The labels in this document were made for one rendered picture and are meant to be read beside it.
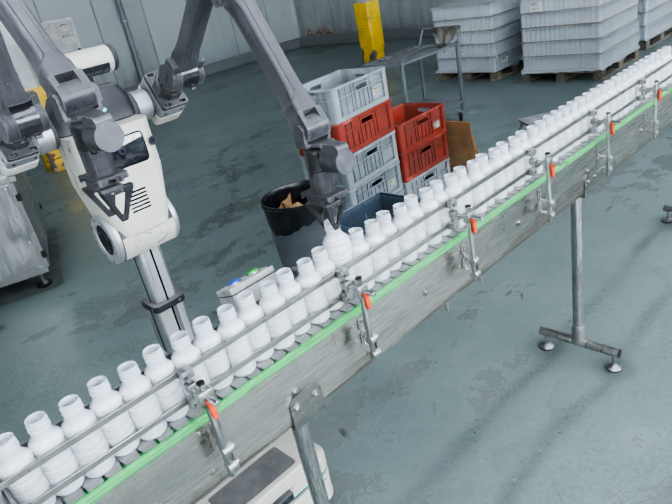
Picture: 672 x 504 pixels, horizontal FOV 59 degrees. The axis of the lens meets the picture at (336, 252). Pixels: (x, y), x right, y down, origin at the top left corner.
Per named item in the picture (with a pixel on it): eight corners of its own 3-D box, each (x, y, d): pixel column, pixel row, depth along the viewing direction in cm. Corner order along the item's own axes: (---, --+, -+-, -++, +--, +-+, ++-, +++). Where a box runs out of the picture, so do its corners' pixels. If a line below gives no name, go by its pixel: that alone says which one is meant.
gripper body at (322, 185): (320, 190, 150) (314, 162, 147) (349, 195, 143) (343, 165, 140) (301, 200, 146) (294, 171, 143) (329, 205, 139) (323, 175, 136)
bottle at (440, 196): (437, 228, 183) (431, 177, 176) (455, 229, 180) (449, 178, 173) (428, 236, 179) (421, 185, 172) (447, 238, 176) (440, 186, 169)
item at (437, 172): (410, 210, 459) (406, 183, 449) (369, 204, 486) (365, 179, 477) (453, 182, 496) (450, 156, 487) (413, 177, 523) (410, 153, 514)
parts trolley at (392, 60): (412, 148, 601) (398, 47, 559) (372, 145, 640) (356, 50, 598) (471, 117, 662) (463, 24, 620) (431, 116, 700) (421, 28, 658)
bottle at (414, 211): (419, 256, 169) (411, 202, 162) (403, 251, 173) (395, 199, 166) (432, 247, 172) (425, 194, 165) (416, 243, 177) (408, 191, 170)
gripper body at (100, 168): (101, 190, 115) (87, 153, 112) (80, 184, 122) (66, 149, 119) (131, 178, 119) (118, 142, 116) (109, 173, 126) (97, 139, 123)
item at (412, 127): (402, 155, 440) (398, 126, 431) (361, 152, 468) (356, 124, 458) (448, 129, 478) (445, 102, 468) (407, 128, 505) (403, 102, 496)
